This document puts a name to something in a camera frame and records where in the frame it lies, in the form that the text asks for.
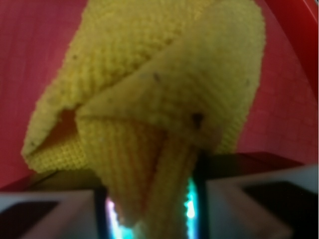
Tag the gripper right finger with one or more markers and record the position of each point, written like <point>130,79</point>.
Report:
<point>254,195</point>

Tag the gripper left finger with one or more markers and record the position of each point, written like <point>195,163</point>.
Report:
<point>60,205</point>

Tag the yellow cloth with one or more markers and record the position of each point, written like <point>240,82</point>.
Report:
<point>145,87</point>

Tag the red plastic tray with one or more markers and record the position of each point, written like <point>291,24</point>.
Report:
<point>34,35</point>

